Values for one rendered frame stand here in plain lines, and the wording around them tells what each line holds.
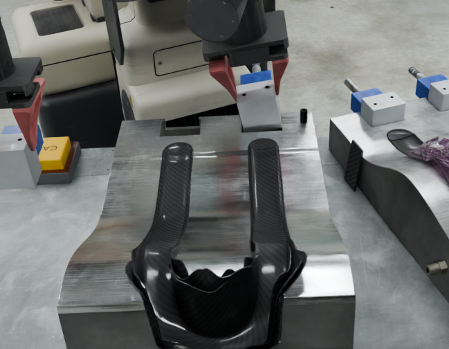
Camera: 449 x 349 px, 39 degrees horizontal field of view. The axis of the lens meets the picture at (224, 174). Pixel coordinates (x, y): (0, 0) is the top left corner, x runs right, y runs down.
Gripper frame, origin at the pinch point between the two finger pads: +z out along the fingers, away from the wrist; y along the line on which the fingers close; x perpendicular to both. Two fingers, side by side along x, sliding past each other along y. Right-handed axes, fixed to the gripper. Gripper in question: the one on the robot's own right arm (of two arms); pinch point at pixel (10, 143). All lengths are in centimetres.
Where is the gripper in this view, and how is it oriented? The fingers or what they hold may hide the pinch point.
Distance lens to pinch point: 78.0
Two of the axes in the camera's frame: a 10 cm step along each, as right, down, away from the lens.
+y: 10.0, -0.4, -0.4
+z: 0.6, 8.0, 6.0
